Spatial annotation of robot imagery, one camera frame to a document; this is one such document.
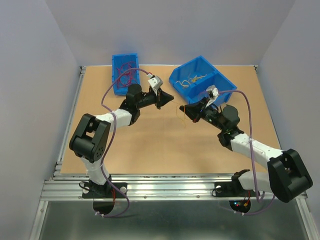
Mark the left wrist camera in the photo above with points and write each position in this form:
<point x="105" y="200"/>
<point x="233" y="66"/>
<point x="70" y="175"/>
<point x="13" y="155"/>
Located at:
<point x="155" y="82"/>

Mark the small blue bin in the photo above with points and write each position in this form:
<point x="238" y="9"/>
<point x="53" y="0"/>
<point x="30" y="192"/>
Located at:
<point x="123" y="78"/>

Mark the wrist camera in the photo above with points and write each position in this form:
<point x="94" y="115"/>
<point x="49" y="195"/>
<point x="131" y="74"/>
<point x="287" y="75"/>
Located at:
<point x="213" y="94"/>
<point x="155" y="82"/>

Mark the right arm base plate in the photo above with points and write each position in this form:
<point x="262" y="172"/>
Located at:
<point x="229" y="189"/>

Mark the large blue divided bin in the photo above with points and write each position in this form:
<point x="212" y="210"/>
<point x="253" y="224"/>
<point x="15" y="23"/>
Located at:
<point x="192" y="78"/>

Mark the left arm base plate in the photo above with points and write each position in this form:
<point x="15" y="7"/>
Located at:
<point x="91" y="190"/>

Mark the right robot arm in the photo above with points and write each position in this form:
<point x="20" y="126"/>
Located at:
<point x="286" y="175"/>

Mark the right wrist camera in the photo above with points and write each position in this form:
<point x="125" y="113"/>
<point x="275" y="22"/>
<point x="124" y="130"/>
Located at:
<point x="213" y="94"/>

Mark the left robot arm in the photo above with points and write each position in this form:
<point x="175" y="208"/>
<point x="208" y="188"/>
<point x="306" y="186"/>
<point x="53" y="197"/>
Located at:
<point x="94" y="135"/>

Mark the aluminium rail frame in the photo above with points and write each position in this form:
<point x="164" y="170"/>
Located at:
<point x="170" y="196"/>

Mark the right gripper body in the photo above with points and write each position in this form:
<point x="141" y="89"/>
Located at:
<point x="211" y="116"/>

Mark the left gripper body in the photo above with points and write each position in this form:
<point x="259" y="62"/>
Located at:
<point x="150" y="98"/>

